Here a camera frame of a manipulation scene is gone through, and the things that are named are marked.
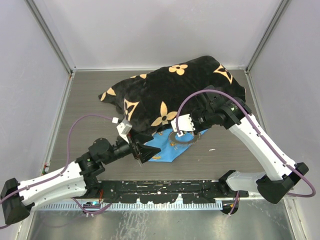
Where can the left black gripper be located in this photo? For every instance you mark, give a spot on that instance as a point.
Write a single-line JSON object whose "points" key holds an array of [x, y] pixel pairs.
{"points": [[146, 152]]}

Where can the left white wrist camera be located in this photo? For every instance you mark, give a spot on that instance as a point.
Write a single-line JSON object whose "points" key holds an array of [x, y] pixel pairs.
{"points": [[123, 129]]}

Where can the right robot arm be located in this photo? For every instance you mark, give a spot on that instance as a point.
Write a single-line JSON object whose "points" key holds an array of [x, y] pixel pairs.
{"points": [[280, 173]]}

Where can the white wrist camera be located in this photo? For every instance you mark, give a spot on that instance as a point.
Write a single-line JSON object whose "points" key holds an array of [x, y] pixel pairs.
{"points": [[123, 129], [182, 124]]}

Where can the blue cartoon print cloth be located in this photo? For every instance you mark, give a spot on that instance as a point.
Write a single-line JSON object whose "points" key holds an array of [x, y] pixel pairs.
{"points": [[169, 151]]}

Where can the white slotted cable duct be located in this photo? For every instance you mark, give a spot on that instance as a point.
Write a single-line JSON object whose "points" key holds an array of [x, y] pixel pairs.
{"points": [[138, 206]]}

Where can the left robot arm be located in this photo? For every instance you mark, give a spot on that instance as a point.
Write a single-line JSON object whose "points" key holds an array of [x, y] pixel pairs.
{"points": [[78, 179]]}

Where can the black floral plush pillow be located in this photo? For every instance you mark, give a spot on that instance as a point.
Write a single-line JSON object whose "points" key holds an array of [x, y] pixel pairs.
{"points": [[150, 101]]}

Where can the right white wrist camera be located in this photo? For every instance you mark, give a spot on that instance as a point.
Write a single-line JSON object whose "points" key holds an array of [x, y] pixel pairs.
{"points": [[182, 124]]}

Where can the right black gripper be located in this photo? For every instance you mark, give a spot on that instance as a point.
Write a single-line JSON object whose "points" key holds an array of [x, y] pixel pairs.
{"points": [[197, 129]]}

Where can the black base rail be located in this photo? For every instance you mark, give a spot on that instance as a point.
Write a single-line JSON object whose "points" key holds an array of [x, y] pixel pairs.
{"points": [[159, 191]]}

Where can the large metal keyring with rings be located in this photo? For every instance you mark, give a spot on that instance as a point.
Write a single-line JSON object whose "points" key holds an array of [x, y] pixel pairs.
{"points": [[188, 138]]}

